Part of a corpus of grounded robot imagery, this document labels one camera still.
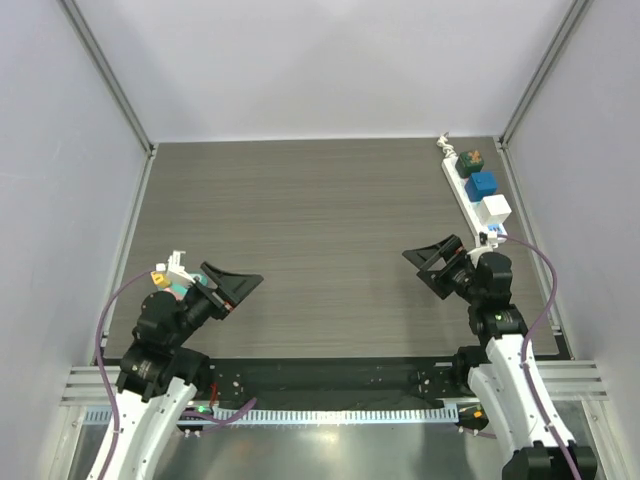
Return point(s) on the teal triangular socket adapter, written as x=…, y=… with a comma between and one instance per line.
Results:
x=181, y=284

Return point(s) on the blue cube plug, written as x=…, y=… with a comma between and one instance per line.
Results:
x=480, y=185

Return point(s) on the white power strip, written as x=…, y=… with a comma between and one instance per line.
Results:
x=469, y=209

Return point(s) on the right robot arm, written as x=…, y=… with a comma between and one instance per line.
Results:
x=501, y=371

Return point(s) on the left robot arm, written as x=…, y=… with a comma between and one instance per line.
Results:
x=158, y=376

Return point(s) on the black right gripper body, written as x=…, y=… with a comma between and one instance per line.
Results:
x=447, y=270

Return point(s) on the white slotted cable duct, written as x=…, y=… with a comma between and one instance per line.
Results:
x=448, y=415

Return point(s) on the pink cube plug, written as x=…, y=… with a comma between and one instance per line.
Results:
x=177, y=296

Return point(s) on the yellow cube plug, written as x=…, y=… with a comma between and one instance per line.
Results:
x=160, y=280

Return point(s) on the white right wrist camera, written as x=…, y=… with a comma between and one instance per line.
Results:
x=487, y=242

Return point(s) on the left aluminium frame post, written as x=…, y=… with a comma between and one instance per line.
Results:
x=101, y=63

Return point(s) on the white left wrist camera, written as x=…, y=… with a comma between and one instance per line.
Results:
x=173, y=264

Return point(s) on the dark green cube plug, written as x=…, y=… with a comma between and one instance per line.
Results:
x=469, y=162

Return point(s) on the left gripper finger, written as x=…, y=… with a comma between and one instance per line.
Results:
x=220, y=281
x=234, y=288

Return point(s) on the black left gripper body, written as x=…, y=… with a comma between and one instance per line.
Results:
x=202, y=303

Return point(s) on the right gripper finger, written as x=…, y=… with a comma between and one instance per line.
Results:
x=430, y=258
x=451, y=245

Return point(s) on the right aluminium frame post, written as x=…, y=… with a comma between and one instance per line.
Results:
x=560, y=39

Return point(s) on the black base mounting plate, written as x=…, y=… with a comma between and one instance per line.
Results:
x=337, y=384

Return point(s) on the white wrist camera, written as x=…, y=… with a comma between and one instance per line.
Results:
x=487, y=242
x=173, y=264

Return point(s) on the white cube plug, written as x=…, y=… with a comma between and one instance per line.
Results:
x=493, y=210

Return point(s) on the aluminium frame post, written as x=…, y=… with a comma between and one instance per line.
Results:
x=101, y=63
x=560, y=39

